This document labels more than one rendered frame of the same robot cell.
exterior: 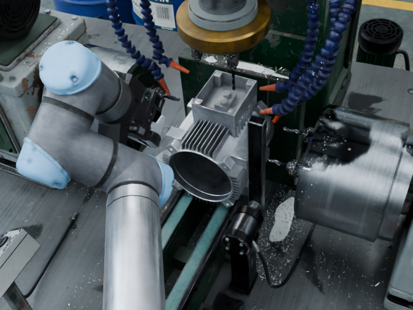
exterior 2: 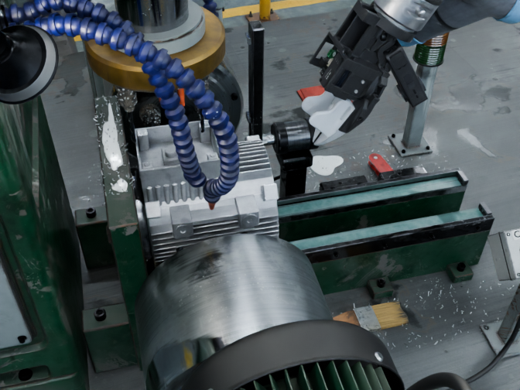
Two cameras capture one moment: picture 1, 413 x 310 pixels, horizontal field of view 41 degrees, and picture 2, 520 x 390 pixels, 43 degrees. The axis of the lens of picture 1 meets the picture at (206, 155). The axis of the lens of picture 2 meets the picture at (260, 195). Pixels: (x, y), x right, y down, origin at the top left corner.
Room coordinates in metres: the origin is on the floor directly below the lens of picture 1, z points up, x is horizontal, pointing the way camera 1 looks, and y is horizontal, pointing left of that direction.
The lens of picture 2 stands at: (1.31, 0.58, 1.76)
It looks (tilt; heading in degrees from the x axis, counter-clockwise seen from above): 43 degrees down; 226
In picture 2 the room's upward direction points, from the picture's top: 1 degrees clockwise
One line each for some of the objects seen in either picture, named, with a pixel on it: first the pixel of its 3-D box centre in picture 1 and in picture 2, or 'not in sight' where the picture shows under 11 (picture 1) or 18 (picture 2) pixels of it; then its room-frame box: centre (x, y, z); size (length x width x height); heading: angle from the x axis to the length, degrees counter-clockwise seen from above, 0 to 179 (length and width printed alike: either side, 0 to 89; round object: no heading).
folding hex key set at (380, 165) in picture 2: not in sight; (381, 168); (0.36, -0.02, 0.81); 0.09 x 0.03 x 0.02; 69
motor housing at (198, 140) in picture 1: (219, 146); (207, 202); (0.84, -0.03, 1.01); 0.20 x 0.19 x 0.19; 150
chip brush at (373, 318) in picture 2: not in sight; (350, 322); (0.72, 0.20, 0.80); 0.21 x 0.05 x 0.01; 151
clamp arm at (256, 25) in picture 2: (256, 168); (256, 92); (0.68, -0.09, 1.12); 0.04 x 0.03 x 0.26; 151
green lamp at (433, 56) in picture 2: not in sight; (429, 49); (0.24, -0.04, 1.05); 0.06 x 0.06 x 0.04
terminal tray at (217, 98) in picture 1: (225, 104); (178, 162); (0.88, -0.05, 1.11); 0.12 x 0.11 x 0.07; 150
